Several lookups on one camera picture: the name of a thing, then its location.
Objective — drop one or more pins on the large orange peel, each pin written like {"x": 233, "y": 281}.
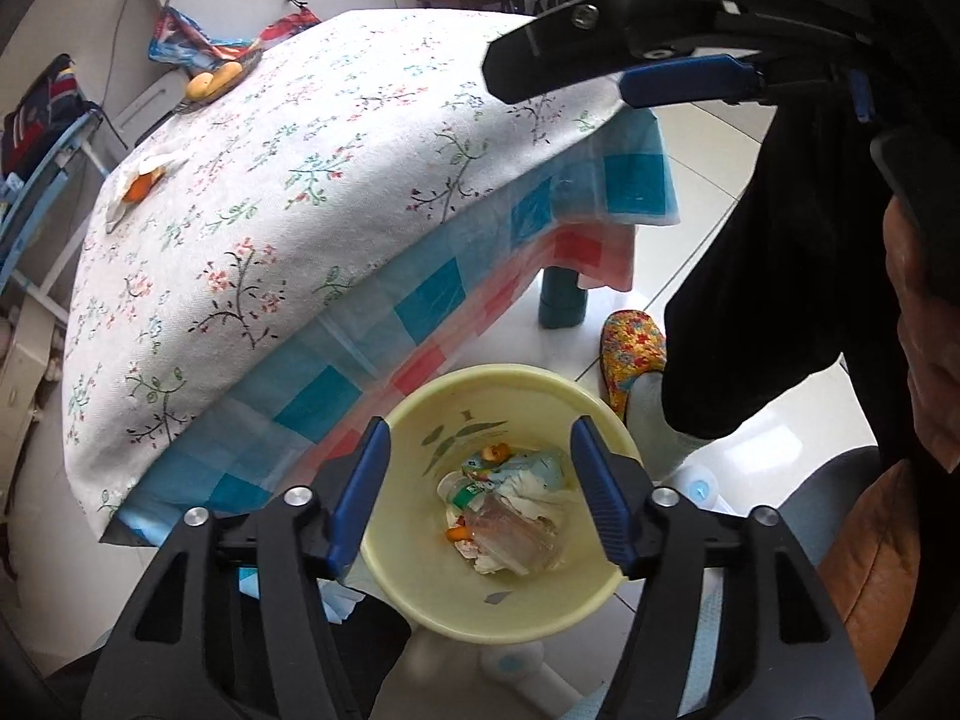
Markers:
{"x": 495, "y": 454}

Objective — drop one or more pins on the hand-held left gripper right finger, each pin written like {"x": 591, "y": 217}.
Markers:
{"x": 604, "y": 506}

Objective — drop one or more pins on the person's right leg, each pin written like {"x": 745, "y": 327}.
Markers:
{"x": 765, "y": 277}

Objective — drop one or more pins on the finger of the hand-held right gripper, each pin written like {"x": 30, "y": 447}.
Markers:
{"x": 547, "y": 52}
{"x": 690, "y": 81}

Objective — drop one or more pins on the brown cushion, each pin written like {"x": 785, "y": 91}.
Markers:
{"x": 870, "y": 577}

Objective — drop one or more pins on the pile of wrapper trash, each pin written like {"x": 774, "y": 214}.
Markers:
{"x": 480, "y": 559}

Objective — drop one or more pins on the white floor appliance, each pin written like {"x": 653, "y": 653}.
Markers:
{"x": 150, "y": 109}

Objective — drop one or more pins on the clear plastic packaging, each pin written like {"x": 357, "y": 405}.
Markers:
{"x": 517, "y": 536}

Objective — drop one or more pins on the person's right hand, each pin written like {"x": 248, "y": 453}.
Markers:
{"x": 930, "y": 360}

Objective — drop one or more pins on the floral yellow slipper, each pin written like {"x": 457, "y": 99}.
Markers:
{"x": 630, "y": 349}

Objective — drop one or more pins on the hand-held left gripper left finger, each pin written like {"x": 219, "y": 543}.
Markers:
{"x": 360, "y": 499}

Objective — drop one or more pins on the light blue tissue packet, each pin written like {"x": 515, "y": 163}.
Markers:
{"x": 536, "y": 469}

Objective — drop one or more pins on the white sock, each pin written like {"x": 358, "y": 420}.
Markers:
{"x": 660, "y": 420}

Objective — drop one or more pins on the yellow mango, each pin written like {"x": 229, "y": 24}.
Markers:
{"x": 201, "y": 86}
{"x": 227, "y": 73}

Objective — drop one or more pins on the green packet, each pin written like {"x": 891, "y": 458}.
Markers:
{"x": 469, "y": 495}

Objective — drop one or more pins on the small orange peel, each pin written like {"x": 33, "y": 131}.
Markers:
{"x": 454, "y": 536}

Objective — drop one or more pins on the curled orange peel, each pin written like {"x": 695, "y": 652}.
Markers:
{"x": 139, "y": 187}

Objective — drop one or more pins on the teal table leg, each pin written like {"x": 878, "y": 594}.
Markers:
{"x": 561, "y": 304}

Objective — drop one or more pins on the floral white tablecloth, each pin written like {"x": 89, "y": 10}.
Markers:
{"x": 300, "y": 165}

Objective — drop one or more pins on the colourful printed bag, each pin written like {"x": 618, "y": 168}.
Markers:
{"x": 180, "y": 37}

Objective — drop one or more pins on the dark fruit plate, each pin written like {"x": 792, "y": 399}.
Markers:
{"x": 253, "y": 58}

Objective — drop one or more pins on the yellow plastic bin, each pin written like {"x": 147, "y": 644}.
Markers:
{"x": 525, "y": 607}

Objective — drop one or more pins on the blue study desk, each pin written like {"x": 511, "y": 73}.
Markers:
{"x": 45, "y": 165}

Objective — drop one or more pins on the dark striped backpack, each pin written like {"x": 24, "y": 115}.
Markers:
{"x": 45, "y": 105}

